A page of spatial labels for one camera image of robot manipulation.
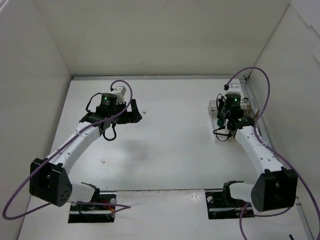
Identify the green stubby screwdriver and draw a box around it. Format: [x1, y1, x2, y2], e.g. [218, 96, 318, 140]
[217, 119, 225, 128]

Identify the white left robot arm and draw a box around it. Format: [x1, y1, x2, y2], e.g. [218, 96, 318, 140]
[29, 85, 142, 210]

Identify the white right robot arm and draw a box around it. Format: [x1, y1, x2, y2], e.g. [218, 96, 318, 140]
[217, 84, 298, 212]

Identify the clear plastic container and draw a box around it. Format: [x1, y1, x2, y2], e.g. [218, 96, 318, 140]
[207, 97, 260, 143]

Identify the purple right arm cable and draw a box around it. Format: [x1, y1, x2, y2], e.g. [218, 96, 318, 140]
[224, 66, 316, 240]

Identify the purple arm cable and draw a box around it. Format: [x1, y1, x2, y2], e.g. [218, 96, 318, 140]
[224, 66, 316, 240]
[2, 79, 133, 221]

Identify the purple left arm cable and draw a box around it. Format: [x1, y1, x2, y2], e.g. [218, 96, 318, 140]
[2, 79, 133, 221]

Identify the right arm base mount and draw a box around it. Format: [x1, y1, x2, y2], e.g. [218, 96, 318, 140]
[205, 189, 247, 220]

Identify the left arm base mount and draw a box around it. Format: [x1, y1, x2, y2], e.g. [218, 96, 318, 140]
[68, 204, 116, 224]

